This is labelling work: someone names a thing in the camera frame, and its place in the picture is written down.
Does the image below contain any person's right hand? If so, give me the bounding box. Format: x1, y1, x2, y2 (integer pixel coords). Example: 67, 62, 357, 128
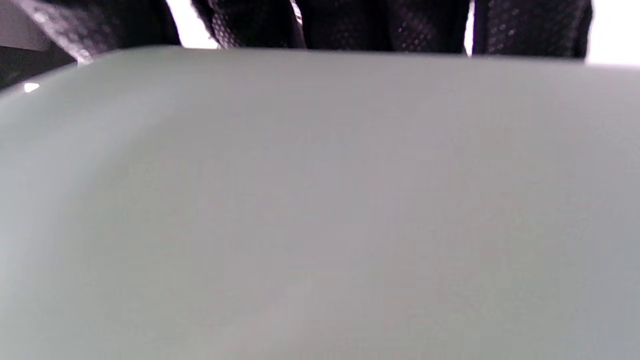
20, 0, 593, 63

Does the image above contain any light green accordion folder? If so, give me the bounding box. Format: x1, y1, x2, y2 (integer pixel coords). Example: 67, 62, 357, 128
0, 45, 640, 360

